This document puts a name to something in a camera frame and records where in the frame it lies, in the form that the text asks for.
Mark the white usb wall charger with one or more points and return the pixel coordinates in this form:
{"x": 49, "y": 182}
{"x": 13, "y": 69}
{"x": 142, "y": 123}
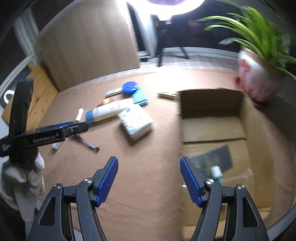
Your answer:
{"x": 56, "y": 146}

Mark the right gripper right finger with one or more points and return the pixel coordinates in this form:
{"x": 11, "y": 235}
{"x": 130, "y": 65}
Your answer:
{"x": 243, "y": 220}

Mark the clear black gel pen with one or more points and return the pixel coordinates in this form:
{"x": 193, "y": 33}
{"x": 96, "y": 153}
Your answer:
{"x": 80, "y": 140}

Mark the blue round tape measure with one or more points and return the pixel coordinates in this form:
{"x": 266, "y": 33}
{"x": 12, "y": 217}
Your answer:
{"x": 129, "y": 88}

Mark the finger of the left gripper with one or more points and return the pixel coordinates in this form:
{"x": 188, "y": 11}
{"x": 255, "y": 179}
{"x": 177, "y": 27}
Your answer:
{"x": 74, "y": 129}
{"x": 63, "y": 124}

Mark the cream patterned stick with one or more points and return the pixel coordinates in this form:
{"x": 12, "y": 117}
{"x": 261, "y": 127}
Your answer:
{"x": 114, "y": 92}

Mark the bright ring light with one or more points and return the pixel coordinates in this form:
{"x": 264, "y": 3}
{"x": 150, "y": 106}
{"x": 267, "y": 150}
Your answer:
{"x": 164, "y": 10}

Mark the large cream lotion tube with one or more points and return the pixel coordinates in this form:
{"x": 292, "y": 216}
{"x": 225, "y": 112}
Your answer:
{"x": 108, "y": 110}

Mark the small pink bottle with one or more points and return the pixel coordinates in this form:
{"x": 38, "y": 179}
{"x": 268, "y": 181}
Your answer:
{"x": 79, "y": 114}

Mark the patterned tissue pack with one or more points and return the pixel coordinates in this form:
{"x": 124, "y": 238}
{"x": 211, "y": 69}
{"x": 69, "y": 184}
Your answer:
{"x": 136, "y": 121}

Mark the brown cardboard box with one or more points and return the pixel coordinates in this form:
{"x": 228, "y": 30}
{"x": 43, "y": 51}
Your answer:
{"x": 211, "y": 118}

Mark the green spider plant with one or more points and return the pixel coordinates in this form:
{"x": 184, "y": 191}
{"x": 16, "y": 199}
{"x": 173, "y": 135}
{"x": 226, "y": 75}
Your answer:
{"x": 262, "y": 37}

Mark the black tripod stand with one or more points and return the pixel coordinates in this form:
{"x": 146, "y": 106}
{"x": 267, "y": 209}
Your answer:
{"x": 166, "y": 38}

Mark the white red flower pot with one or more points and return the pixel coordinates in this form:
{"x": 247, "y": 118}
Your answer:
{"x": 257, "y": 78}

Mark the red yellow small toy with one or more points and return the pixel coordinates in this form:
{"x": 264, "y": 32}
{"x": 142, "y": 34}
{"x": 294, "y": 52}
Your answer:
{"x": 105, "y": 101}

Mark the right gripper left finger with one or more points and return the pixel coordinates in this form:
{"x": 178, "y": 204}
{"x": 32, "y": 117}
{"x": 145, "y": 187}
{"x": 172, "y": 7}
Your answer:
{"x": 54, "y": 219}

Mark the green lip balm tube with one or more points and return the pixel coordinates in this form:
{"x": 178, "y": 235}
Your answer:
{"x": 216, "y": 174}

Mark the gold rectangular bar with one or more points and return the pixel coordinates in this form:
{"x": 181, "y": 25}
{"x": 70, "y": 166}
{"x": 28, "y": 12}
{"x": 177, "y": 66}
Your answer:
{"x": 171, "y": 96}

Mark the dark card in box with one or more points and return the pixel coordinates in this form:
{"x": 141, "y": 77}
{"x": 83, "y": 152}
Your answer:
{"x": 220, "y": 156}

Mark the wooden headboard panel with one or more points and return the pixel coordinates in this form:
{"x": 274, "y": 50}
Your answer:
{"x": 86, "y": 40}

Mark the left white gloved hand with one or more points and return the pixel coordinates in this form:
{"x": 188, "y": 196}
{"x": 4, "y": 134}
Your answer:
{"x": 21, "y": 188}

